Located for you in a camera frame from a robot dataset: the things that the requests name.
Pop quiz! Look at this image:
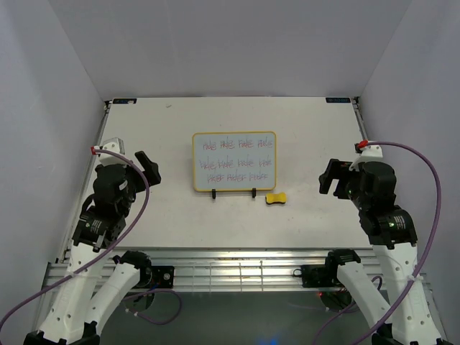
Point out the yellow whiteboard eraser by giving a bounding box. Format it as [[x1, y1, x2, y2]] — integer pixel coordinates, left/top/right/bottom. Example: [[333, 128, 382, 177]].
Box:
[[265, 192, 287, 205]]

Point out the yellow framed whiteboard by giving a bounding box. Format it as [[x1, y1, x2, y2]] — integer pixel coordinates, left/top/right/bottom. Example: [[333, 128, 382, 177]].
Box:
[[192, 131, 277, 192]]

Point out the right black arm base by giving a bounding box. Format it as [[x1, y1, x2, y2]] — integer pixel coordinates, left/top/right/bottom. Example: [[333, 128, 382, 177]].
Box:
[[293, 264, 341, 288]]

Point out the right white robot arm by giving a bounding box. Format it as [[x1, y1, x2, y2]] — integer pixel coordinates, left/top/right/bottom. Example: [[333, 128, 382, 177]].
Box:
[[319, 159, 444, 344]]

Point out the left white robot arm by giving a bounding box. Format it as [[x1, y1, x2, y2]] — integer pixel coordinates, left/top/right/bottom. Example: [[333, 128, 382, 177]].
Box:
[[24, 147, 161, 344]]

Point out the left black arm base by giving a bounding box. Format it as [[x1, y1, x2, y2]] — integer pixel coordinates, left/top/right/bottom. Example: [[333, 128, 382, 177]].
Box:
[[135, 266, 175, 289]]

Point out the black metal whiteboard stand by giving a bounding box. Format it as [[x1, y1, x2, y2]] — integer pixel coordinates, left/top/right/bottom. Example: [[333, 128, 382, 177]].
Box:
[[211, 188, 257, 200]]

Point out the right blue table label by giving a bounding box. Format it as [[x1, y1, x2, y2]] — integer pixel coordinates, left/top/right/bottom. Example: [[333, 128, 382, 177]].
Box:
[[325, 97, 351, 104]]

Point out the blue table label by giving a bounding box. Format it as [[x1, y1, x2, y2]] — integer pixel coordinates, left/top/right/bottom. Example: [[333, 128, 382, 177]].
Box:
[[325, 97, 351, 104], [112, 98, 137, 105]]

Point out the left blue table label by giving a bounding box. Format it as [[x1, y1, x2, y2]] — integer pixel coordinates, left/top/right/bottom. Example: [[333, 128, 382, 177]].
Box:
[[112, 98, 137, 105]]

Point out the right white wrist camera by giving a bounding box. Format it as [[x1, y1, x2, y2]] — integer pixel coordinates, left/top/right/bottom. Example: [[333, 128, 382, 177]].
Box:
[[349, 140, 383, 171]]

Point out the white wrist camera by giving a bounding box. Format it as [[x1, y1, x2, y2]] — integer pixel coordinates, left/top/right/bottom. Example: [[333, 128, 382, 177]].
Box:
[[101, 137, 125, 155], [349, 140, 383, 171]]

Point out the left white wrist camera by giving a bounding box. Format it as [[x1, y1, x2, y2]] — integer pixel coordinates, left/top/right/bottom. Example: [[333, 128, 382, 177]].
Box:
[[101, 137, 125, 155]]

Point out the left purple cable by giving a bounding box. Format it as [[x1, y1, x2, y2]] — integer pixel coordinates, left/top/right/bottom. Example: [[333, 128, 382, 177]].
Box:
[[0, 149, 183, 326]]

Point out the aluminium rail frame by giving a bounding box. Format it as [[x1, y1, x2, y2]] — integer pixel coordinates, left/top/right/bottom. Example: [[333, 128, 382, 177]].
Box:
[[41, 247, 432, 294]]

